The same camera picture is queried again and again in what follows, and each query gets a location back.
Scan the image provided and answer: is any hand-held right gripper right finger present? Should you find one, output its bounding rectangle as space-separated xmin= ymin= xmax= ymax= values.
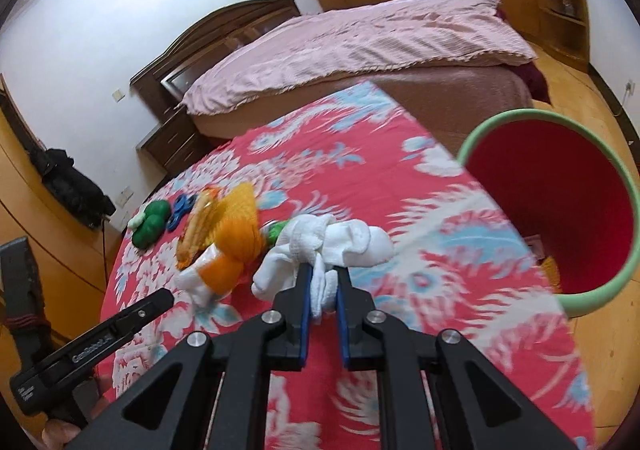
xmin=336 ymin=266 xmax=578 ymax=450

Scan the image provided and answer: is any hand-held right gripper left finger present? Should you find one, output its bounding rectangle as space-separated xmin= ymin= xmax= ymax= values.
xmin=65 ymin=261 xmax=315 ymax=450

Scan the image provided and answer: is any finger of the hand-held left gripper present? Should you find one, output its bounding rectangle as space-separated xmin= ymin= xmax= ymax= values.
xmin=105 ymin=287 xmax=176 ymax=333

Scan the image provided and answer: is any white cloth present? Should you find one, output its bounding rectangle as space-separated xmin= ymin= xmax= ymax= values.
xmin=252 ymin=215 xmax=394 ymax=318

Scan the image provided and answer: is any red bin with green rim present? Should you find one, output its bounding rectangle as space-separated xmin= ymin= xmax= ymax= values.
xmin=457 ymin=109 xmax=640 ymax=318

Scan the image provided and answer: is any person's left hand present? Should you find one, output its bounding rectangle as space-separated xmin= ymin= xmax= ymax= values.
xmin=40 ymin=417 xmax=101 ymax=450

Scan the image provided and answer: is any green toy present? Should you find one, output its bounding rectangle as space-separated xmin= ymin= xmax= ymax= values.
xmin=126 ymin=200 xmax=171 ymax=251

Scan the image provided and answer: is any wooden wardrobe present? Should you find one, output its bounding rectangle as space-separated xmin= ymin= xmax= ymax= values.
xmin=0 ymin=75 xmax=126 ymax=431

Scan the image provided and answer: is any red floral tablecloth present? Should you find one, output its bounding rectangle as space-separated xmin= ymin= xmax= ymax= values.
xmin=97 ymin=80 xmax=598 ymax=450

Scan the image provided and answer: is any blue fidget spinner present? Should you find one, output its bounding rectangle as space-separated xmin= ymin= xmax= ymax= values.
xmin=167 ymin=194 xmax=201 ymax=233

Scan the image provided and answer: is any black jacket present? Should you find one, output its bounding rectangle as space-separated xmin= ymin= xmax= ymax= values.
xmin=27 ymin=147 xmax=117 ymax=231

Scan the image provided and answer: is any dark wooden nightstand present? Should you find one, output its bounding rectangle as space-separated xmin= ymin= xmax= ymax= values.
xmin=135 ymin=108 xmax=221 ymax=176

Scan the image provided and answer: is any brown mattress cover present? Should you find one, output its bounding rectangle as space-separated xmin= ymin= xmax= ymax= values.
xmin=192 ymin=61 xmax=536 ymax=156

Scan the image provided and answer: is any pink quilt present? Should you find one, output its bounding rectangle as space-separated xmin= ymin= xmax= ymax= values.
xmin=179 ymin=0 xmax=538 ymax=116

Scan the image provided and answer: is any maroon blanket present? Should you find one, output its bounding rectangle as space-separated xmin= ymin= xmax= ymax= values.
xmin=515 ymin=61 xmax=553 ymax=105

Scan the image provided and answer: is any wooden corner shelf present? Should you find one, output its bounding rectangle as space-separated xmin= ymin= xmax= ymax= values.
xmin=532 ymin=0 xmax=591 ymax=74

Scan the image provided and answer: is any dark wooden bed frame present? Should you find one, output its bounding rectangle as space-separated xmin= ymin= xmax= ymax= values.
xmin=129 ymin=0 xmax=301 ymax=123

